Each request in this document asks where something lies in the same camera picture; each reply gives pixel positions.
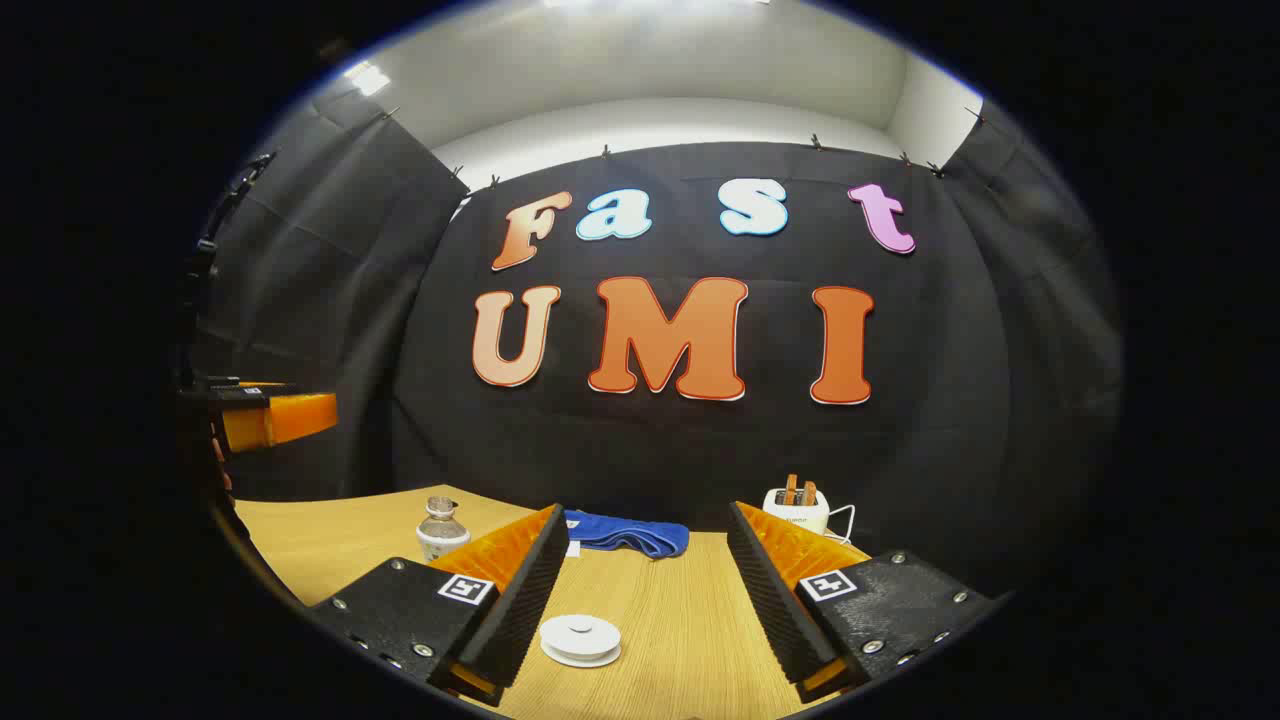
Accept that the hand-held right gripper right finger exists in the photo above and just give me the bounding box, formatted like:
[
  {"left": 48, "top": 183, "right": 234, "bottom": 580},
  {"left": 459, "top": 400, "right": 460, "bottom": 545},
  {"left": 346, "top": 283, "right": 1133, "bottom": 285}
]
[{"left": 727, "top": 501, "right": 1007, "bottom": 704}]

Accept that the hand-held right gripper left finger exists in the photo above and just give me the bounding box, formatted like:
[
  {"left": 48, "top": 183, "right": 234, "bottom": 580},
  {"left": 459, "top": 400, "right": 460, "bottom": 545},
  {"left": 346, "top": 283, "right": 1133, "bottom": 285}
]
[{"left": 305, "top": 503, "right": 571, "bottom": 708}]

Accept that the white teacup lid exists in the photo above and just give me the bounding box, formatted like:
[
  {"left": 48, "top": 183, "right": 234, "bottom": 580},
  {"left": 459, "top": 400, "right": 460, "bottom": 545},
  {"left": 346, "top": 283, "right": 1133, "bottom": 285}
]
[{"left": 540, "top": 613, "right": 623, "bottom": 661}]

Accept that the clear plastic water bottle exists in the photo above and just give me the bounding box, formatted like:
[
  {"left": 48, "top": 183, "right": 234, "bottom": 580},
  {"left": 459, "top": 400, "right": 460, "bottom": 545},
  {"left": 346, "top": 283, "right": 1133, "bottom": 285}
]
[{"left": 416, "top": 495, "right": 471, "bottom": 563}]

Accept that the white toaster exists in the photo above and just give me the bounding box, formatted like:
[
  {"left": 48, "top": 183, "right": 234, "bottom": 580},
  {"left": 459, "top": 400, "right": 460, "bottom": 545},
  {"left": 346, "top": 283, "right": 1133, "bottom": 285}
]
[{"left": 763, "top": 487, "right": 831, "bottom": 536}]

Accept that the blue towel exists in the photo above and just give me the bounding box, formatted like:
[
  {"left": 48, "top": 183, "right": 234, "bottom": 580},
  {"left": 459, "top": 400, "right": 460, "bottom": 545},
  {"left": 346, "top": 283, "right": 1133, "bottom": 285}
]
[{"left": 563, "top": 510, "right": 691, "bottom": 559}]

